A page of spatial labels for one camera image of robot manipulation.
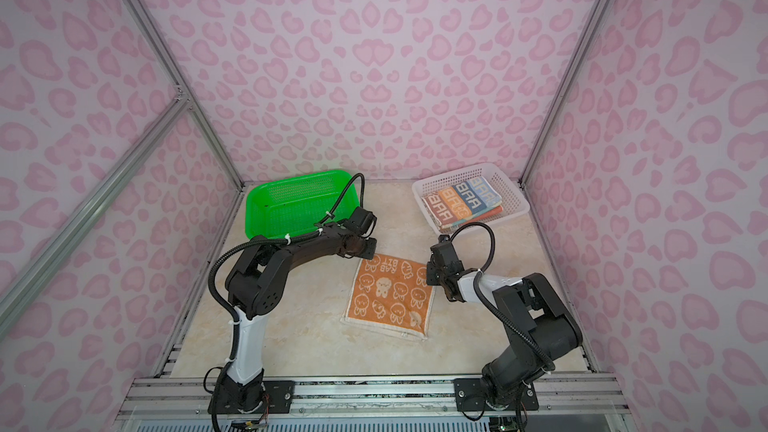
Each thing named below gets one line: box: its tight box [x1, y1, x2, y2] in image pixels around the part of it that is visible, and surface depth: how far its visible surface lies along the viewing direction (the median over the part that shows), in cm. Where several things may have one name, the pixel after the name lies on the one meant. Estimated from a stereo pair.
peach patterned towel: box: [340, 254, 434, 341], surface depth 90 cm
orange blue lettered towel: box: [421, 176, 504, 230], surface depth 109 cm
